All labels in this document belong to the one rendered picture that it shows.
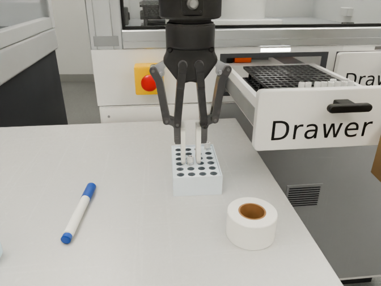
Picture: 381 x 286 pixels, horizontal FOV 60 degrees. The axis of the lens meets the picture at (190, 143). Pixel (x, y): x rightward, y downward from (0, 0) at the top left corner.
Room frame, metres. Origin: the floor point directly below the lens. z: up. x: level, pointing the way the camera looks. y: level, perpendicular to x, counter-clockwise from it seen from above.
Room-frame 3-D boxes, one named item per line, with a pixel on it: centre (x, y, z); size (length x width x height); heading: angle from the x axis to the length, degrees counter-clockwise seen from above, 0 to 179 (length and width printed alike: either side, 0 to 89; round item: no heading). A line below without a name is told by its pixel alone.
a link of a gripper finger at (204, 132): (0.53, -0.03, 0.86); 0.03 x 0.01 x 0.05; 94
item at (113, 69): (1.35, -0.21, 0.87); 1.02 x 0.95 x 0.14; 96
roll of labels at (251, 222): (0.38, -0.09, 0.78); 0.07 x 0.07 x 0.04
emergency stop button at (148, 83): (0.78, 0.10, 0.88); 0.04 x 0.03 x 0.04; 96
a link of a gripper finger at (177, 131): (0.52, 0.03, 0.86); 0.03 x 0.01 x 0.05; 94
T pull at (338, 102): (0.52, -0.26, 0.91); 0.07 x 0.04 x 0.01; 96
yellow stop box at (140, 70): (0.82, 0.10, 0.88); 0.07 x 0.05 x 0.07; 96
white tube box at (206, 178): (0.53, -0.01, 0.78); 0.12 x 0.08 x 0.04; 4
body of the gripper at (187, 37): (0.52, 0.00, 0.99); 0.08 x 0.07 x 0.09; 94
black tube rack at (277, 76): (0.75, -0.24, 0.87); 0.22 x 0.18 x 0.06; 6
